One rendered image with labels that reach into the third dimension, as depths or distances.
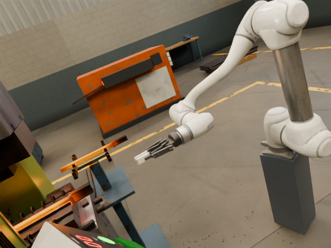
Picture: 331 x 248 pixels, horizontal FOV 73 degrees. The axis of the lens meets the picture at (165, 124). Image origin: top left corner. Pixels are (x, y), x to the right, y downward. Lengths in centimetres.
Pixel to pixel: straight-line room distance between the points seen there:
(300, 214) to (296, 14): 120
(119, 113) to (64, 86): 424
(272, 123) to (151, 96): 351
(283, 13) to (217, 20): 913
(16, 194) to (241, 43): 127
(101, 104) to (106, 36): 442
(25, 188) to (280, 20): 132
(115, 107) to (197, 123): 352
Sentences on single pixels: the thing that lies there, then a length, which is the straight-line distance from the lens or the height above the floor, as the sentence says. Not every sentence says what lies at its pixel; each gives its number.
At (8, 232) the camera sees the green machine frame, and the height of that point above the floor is 111.
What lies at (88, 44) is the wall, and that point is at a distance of 849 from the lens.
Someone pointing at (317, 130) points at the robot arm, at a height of 84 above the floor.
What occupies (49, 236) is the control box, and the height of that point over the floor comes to 119.
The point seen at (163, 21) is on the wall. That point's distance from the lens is 909.
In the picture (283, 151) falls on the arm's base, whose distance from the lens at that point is 148.
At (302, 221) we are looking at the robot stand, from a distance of 178.
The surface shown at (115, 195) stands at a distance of 151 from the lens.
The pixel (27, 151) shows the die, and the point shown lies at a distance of 86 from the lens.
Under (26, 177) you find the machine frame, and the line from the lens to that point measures 127.
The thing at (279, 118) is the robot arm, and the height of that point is 85.
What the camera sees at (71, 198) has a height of 101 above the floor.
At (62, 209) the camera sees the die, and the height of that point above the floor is 99.
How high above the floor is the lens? 148
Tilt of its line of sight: 21 degrees down
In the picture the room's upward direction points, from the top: 21 degrees counter-clockwise
